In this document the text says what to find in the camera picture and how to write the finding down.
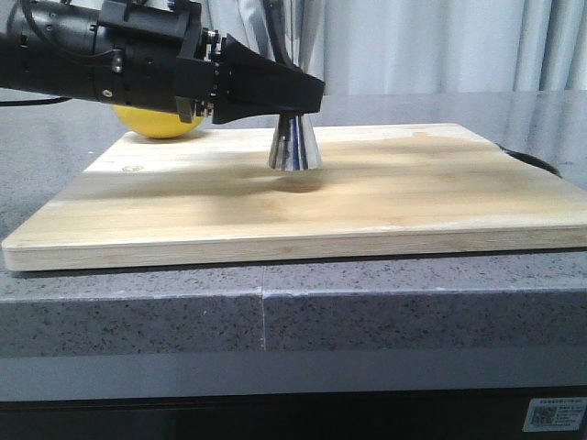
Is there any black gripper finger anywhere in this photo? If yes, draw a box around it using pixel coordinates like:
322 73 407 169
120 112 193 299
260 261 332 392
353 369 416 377
213 35 325 125

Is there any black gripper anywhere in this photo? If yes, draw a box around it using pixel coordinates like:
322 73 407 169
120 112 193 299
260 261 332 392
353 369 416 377
1 1 219 123

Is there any steel double jigger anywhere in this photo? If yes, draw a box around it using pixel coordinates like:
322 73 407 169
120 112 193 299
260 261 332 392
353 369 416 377
260 0 323 171

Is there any yellow lemon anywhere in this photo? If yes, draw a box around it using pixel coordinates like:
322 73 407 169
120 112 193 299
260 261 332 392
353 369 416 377
111 105 204 139

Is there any grey curtain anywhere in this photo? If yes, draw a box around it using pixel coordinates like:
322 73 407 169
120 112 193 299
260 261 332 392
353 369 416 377
196 0 587 96

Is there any wooden cutting board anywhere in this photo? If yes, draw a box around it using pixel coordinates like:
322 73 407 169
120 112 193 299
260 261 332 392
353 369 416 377
2 124 586 271

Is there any white QR code label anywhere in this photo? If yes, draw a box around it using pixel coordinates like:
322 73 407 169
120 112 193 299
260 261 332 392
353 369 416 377
523 397 586 433

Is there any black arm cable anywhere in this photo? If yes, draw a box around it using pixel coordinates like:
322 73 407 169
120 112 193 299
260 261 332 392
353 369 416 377
0 94 74 107

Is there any black board handle strap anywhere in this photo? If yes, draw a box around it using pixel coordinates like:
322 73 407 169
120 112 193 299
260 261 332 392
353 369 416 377
498 144 562 178

